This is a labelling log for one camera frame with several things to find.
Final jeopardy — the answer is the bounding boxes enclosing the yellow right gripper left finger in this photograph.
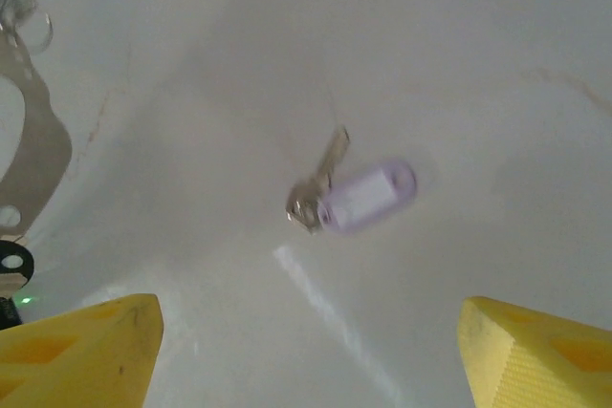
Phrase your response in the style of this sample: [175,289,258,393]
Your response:
[0,292,165,408]

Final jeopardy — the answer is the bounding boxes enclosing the silver key with purple tag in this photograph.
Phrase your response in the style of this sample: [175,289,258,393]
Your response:
[285,124,418,237]

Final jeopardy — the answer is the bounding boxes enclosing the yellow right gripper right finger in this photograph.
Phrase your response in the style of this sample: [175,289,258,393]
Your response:
[456,295,612,408]

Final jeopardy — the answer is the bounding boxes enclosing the metal keyring plate with rings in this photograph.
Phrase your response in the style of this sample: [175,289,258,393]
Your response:
[0,0,74,243]

